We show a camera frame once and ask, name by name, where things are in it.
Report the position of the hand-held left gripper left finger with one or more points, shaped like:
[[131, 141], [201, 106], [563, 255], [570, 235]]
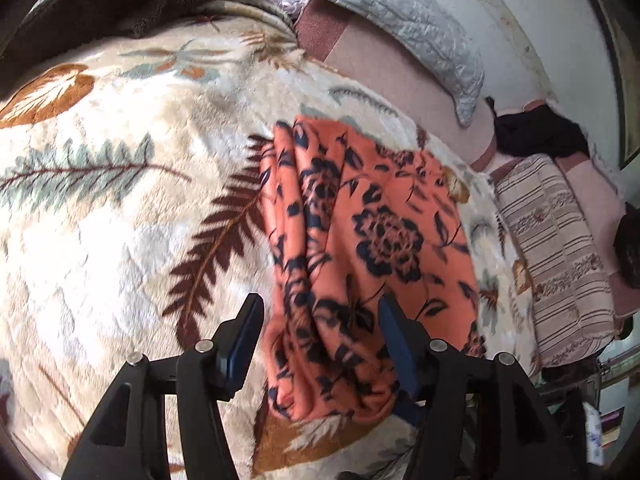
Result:
[[245, 345]]

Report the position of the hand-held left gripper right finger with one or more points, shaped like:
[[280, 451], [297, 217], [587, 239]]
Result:
[[400, 355]]

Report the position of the orange floral garment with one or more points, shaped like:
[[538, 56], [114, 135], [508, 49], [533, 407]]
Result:
[[390, 230]]

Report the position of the cream leaf-print fleece blanket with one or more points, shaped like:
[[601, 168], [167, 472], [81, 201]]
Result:
[[125, 240]]

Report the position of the striped beige pillow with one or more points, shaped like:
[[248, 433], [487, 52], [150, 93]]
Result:
[[555, 240]]

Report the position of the white printed bag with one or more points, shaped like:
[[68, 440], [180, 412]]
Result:
[[595, 435]]

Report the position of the dark cloth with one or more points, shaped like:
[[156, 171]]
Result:
[[629, 250]]

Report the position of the black cloth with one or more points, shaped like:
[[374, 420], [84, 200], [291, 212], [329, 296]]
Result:
[[535, 135]]

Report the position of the pink bed sheet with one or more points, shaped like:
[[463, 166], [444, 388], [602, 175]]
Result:
[[400, 85]]

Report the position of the grey quilted pillow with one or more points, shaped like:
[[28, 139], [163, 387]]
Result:
[[400, 25]]

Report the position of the dark brown fleece blanket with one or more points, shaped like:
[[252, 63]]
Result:
[[125, 0]]

